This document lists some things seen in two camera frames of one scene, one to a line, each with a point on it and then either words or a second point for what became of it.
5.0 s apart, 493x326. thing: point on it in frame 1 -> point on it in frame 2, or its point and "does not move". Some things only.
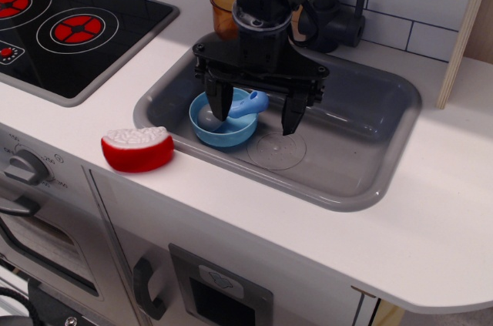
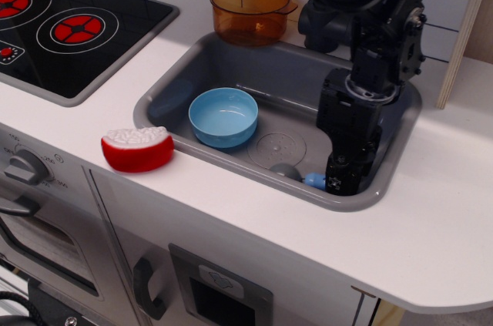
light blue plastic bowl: [233, 130] does not move
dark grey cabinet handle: [154, 308] does not move
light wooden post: [466, 32] does not move
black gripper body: [263, 58] -> [353, 122]
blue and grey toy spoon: [253, 102] -> [314, 179]
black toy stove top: [68, 41] does not move
